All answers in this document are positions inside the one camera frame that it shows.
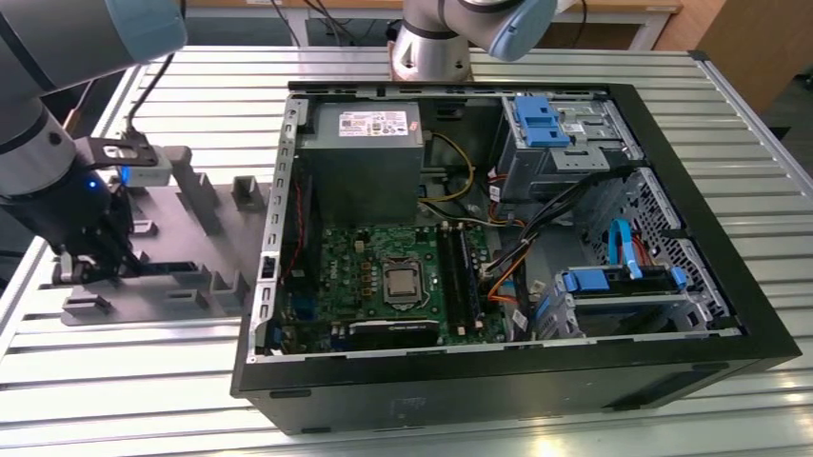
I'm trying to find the blue flat cable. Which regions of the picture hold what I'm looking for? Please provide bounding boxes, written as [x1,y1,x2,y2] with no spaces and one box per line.
[608,218,643,280]

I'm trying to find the grey plastic parts rack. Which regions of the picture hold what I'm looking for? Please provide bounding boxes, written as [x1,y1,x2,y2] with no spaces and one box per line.
[38,145,273,328]

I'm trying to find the yellow wire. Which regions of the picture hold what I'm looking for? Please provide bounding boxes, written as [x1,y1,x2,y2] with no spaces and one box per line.
[422,132,477,204]

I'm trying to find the silver CPU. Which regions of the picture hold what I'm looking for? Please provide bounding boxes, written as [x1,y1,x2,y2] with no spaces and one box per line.
[386,267,421,296]

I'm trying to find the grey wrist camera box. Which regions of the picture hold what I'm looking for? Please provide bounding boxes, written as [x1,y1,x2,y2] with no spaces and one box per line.
[118,145,174,188]

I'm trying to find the grey metal drive cage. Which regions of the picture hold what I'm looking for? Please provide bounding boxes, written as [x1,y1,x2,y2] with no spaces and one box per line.
[499,92,643,201]

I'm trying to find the black graphics card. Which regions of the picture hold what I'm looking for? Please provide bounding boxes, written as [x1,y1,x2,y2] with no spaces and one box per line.
[346,319,441,351]

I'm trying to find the black open PC case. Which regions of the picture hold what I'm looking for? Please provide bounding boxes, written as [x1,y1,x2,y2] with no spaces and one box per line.
[229,79,803,435]

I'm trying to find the wooden desk white legs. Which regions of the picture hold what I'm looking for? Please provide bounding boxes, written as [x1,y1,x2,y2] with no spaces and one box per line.
[184,0,685,51]

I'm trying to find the orange flat cable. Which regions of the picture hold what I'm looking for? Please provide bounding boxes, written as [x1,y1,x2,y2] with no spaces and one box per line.
[487,273,529,304]

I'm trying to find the black camera cable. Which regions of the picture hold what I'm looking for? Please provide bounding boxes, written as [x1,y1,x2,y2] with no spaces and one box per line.
[125,51,178,142]

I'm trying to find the blue carrier with black disk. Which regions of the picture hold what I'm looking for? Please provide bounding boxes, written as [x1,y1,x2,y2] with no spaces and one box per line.
[559,268,688,296]

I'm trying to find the blue plastic drive carrier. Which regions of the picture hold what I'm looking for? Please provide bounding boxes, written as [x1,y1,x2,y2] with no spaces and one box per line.
[515,96,575,149]

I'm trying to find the black cable bundle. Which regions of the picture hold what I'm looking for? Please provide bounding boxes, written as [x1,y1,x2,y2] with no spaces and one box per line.
[483,164,637,287]

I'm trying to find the grey power supply unit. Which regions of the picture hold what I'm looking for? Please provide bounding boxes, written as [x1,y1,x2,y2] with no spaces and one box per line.
[298,100,426,228]

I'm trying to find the green motherboard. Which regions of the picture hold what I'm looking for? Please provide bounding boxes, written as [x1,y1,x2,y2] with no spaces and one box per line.
[278,223,529,353]

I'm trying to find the wooden cabinet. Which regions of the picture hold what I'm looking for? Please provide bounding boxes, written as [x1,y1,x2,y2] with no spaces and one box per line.
[653,0,813,115]

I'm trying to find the black CPU socket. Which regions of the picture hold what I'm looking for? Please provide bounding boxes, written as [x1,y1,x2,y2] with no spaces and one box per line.
[380,255,428,311]

